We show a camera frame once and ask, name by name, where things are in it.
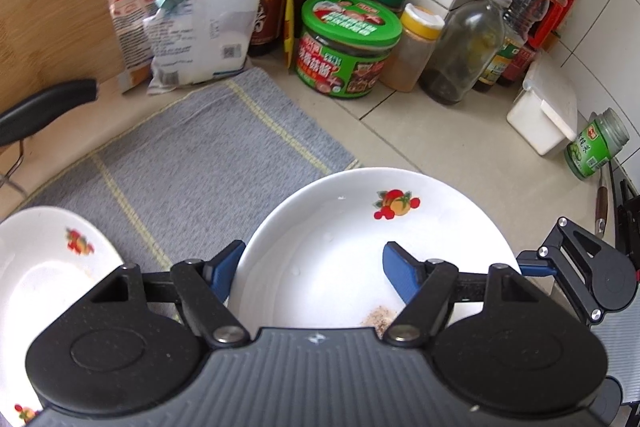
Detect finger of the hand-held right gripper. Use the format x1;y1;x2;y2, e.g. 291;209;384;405
517;217;621;325

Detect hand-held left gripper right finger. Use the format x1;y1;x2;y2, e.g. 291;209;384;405
382;241;540;349

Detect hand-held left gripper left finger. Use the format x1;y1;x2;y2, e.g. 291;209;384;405
90;240;251;350

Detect white plate fruit print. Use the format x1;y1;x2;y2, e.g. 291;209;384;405
0;206;126;427
231;167;521;340

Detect small green glass jar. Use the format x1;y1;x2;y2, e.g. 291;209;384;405
565;108;631;181

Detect grey woven mat yellow lines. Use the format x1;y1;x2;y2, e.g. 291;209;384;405
15;67;361;323

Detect white plastic box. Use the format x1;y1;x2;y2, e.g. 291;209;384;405
506;52;581;156

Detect yellow cap spice jar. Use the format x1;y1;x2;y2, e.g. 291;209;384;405
380;4;445;94

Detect green lid sauce jar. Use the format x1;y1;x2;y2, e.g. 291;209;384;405
295;0;403;99

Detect clear glass bottle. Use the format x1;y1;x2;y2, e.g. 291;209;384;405
419;0;514;105

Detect dark sauce bottle yellow label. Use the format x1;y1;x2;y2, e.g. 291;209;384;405
475;0;551;94

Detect white bag blue print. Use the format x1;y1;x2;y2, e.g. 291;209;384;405
142;0;280;95

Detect yellow packet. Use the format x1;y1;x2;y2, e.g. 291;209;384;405
282;0;302;70

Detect red and white bag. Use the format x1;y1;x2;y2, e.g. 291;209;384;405
107;0;216;95

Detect wooden cutting board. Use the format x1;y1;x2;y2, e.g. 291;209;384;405
0;0;126;112

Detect knife with wooden handle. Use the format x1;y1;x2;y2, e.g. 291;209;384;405
594;167;610;240

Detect metal wire rack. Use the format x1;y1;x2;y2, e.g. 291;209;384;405
0;139;28;198

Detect black pan handle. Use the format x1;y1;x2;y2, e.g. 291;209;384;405
0;79;99;148

